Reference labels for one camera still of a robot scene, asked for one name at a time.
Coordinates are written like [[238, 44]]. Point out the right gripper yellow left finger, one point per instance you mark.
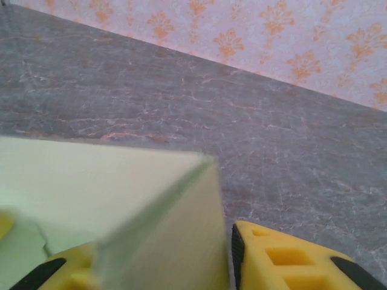
[[72, 272]]

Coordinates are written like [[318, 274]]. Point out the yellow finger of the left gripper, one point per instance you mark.
[[6, 223]]

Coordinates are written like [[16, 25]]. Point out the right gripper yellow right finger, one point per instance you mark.
[[287, 266]]

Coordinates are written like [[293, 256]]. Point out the light green paper box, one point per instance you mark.
[[106, 187]]

